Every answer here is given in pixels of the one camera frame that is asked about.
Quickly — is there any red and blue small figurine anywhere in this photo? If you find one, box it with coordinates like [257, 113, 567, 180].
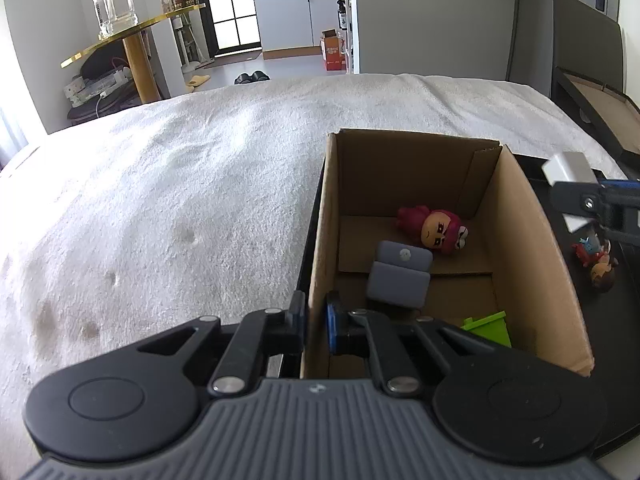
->
[572, 234, 613, 266]

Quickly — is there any brown board in black frame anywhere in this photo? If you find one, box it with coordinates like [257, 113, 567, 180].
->
[562, 72, 640, 156]

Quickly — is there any dark grey chair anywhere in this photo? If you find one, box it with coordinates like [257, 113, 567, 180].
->
[552, 0, 640, 161]

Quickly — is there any brown-haired small figurine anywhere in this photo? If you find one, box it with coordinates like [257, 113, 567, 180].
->
[590, 255, 621, 292]

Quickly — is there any green toy bin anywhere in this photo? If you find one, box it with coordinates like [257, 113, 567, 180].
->
[461, 311, 513, 348]

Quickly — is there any white kitchen cabinet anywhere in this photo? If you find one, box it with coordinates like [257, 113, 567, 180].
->
[251, 0, 349, 61]

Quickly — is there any round gold side table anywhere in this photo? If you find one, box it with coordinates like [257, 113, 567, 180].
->
[60, 2, 207, 106]

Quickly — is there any grey toy sofa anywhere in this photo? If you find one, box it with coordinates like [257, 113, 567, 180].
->
[365, 240, 434, 308]

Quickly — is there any pink-haired toy figure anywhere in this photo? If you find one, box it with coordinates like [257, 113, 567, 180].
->
[396, 205, 471, 256]

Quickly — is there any brown cardboard box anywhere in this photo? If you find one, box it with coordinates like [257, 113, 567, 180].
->
[301, 129, 596, 381]

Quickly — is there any black tray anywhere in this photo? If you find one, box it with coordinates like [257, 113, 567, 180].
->
[295, 152, 640, 461]

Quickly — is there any clear glass bottle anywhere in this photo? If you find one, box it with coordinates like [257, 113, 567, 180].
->
[91, 0, 139, 41]

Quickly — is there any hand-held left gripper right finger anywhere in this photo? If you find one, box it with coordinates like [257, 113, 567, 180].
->
[325, 291, 506, 396]

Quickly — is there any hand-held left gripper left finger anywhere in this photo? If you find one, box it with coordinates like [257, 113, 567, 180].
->
[134, 290, 307, 396]

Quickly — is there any orange cardboard carton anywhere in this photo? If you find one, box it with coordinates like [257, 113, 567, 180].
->
[320, 29, 347, 72]

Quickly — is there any black framed glass door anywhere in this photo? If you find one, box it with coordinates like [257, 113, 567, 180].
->
[192, 0, 263, 58]

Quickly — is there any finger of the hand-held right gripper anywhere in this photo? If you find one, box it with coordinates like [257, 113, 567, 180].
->
[550, 176, 640, 247]

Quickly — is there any white power strip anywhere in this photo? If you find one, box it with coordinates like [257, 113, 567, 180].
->
[62, 67, 133, 108]

